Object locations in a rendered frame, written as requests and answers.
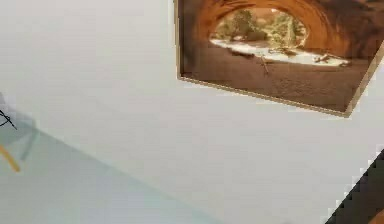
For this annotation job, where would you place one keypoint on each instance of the framed rock arch picture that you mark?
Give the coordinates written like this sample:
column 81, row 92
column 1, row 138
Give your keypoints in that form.
column 266, row 50

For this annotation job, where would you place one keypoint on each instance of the white chair with wooden legs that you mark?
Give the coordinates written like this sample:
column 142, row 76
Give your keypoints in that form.
column 10, row 140

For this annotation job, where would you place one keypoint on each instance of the dark brown furniture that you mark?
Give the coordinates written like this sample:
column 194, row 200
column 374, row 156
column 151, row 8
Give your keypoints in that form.
column 365, row 196

